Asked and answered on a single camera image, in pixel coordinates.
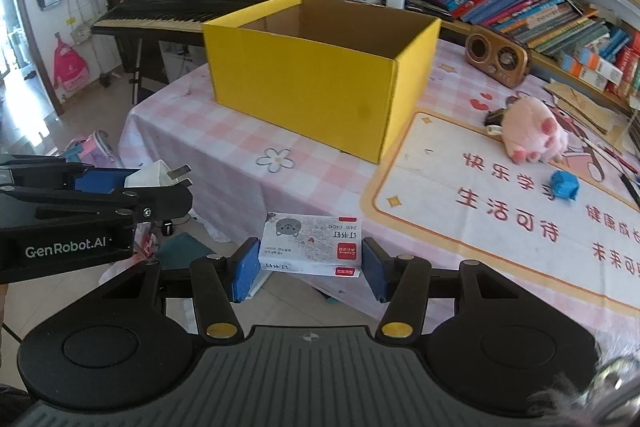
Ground pink plush paw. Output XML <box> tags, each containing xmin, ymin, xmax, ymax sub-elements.
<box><xmin>501</xmin><ymin>98</ymin><xmax>571</xmax><ymax>164</ymax></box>

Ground white charger plug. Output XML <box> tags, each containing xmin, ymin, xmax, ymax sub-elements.
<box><xmin>124</xmin><ymin>159</ymin><xmax>192</xmax><ymax>188</ymax></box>

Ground brown kraft envelopes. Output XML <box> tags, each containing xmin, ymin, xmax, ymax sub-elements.
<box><xmin>544</xmin><ymin>79</ymin><xmax>633</xmax><ymax>152</ymax></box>

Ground pink backpack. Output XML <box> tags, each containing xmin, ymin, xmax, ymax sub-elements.
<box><xmin>52</xmin><ymin>37</ymin><xmax>91</xmax><ymax>94</ymax></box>

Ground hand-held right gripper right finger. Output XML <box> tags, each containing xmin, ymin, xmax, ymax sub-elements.
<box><xmin>361</xmin><ymin>237</ymin><xmax>527</xmax><ymax>347</ymax></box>

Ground row of colourful books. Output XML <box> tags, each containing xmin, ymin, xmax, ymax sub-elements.
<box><xmin>407</xmin><ymin>0</ymin><xmax>640</xmax><ymax>100</ymax></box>

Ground pink checked desktop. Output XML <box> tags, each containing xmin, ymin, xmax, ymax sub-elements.
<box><xmin>118</xmin><ymin>24</ymin><xmax>640</xmax><ymax>353</ymax></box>

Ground pink and blue schoolbag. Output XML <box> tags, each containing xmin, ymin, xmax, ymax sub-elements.
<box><xmin>57</xmin><ymin>132</ymin><xmax>124</xmax><ymax>170</ymax></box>

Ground white staple box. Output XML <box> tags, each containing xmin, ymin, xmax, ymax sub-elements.
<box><xmin>259</xmin><ymin>212</ymin><xmax>362</xmax><ymax>278</ymax></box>

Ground black marker pen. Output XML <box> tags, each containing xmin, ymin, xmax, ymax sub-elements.
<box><xmin>620</xmin><ymin>174</ymin><xmax>640</xmax><ymax>204</ymax></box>

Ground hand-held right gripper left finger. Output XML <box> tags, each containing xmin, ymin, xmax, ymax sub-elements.
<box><xmin>97</xmin><ymin>237</ymin><xmax>262</xmax><ymax>347</ymax></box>

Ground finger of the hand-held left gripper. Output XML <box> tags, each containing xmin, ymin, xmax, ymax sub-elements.
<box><xmin>0</xmin><ymin>184</ymin><xmax>195</xmax><ymax>233</ymax></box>
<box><xmin>0</xmin><ymin>154</ymin><xmax>129</xmax><ymax>194</ymax></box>

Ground wooden bookshelf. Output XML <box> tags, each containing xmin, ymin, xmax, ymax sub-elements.
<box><xmin>410</xmin><ymin>0</ymin><xmax>640</xmax><ymax>118</ymax></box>

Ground grey fluffy cloth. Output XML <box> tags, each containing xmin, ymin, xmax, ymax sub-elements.
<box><xmin>527</xmin><ymin>354</ymin><xmax>640</xmax><ymax>427</ymax></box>

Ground black electronic keyboard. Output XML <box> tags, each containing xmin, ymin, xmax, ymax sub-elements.
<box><xmin>91</xmin><ymin>0</ymin><xmax>321</xmax><ymax>105</ymax></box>

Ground blue packet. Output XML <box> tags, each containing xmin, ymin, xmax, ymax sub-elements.
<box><xmin>549</xmin><ymin>170</ymin><xmax>582</xmax><ymax>201</ymax></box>

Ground brown retro radio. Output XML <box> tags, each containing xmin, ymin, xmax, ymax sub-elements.
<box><xmin>465</xmin><ymin>32</ymin><xmax>532</xmax><ymax>89</ymax></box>

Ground black case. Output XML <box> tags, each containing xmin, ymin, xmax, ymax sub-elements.
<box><xmin>407</xmin><ymin>0</ymin><xmax>453</xmax><ymax>15</ymax></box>

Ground black binder clip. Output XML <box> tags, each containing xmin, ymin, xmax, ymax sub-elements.
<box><xmin>483</xmin><ymin>107</ymin><xmax>508</xmax><ymax>136</ymax></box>

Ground teal square object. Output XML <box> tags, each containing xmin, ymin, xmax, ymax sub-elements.
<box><xmin>159</xmin><ymin>232</ymin><xmax>217</xmax><ymax>274</ymax></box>

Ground yellow cardboard box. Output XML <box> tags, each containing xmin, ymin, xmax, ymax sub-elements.
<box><xmin>201</xmin><ymin>0</ymin><xmax>442</xmax><ymax>165</ymax></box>

